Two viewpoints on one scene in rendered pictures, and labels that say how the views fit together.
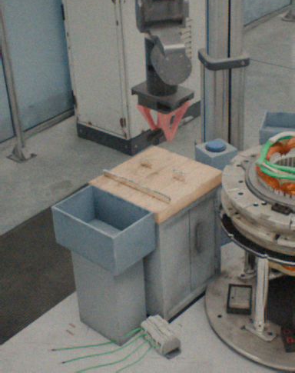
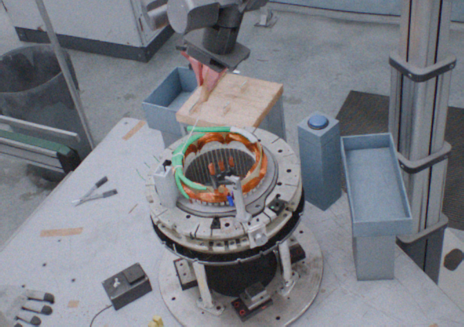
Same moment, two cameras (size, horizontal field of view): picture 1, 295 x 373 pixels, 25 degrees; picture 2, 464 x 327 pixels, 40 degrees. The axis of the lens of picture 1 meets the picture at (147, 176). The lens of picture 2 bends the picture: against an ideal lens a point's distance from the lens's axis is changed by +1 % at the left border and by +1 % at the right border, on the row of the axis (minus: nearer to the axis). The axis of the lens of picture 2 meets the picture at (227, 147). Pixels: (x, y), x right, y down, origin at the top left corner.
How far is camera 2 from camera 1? 1.57 m
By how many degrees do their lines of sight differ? 65
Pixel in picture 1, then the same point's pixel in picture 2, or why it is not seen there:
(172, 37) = not seen: outside the picture
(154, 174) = (231, 96)
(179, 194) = (204, 116)
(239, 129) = (407, 137)
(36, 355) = (159, 143)
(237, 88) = (407, 96)
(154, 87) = not seen: hidden behind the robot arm
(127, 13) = not seen: outside the picture
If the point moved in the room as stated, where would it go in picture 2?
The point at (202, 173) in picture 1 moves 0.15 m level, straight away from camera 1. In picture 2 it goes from (241, 120) to (304, 106)
